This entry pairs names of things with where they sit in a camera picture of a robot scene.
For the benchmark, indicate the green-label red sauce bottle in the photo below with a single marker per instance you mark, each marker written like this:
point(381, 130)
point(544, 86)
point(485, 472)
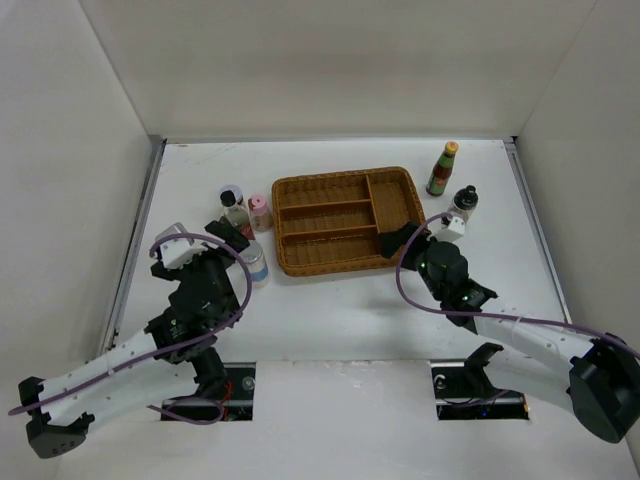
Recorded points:
point(442, 170)

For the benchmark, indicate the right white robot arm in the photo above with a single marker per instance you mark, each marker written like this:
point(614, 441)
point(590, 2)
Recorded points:
point(592, 375)

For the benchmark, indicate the silver-cap blue-label jar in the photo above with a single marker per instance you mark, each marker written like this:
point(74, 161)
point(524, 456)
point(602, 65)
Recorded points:
point(254, 257)

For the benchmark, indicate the brown wicker divided tray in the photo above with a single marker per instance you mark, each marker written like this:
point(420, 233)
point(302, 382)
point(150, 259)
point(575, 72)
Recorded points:
point(331, 223)

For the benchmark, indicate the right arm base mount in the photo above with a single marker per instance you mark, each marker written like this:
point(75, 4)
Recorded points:
point(463, 391)

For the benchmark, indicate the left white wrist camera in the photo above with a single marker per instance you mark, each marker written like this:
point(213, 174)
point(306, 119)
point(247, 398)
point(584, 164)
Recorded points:
point(174, 254)

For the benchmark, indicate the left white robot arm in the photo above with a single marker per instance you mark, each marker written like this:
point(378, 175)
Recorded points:
point(172, 357)

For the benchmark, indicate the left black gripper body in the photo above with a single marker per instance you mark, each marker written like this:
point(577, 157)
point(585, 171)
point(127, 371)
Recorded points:
point(208, 263)

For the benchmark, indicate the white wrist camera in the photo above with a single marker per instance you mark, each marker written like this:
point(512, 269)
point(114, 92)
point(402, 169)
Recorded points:
point(174, 254)
point(454, 230)

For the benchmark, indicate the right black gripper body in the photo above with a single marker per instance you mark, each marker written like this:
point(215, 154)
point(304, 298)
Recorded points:
point(422, 265)

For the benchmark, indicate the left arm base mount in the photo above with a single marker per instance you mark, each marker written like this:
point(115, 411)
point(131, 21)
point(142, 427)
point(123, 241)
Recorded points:
point(225, 393)

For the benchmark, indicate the black-cap pepper shaker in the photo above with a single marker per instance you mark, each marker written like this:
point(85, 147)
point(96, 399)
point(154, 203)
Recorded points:
point(464, 202)

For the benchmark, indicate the tall red-label glass bottle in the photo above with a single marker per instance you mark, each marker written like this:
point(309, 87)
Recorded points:
point(236, 214)

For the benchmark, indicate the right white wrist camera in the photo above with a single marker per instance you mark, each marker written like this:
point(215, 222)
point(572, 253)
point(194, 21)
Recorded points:
point(454, 230)

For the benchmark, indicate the pink-cap spice jar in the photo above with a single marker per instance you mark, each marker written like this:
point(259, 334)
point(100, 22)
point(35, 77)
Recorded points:
point(260, 213)

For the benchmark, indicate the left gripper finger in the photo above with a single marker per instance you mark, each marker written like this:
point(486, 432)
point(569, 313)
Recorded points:
point(224, 231)
point(227, 258)

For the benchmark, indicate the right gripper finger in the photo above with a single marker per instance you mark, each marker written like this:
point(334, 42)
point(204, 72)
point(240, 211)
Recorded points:
point(400, 235)
point(391, 246)

